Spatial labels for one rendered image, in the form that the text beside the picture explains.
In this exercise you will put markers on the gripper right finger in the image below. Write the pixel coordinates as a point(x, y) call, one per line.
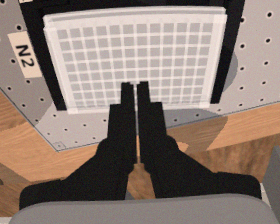
point(178, 174)

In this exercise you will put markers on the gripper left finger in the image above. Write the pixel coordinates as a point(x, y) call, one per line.
point(105, 175)

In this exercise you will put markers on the beige label with black text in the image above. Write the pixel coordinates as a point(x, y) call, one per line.
point(25, 54)

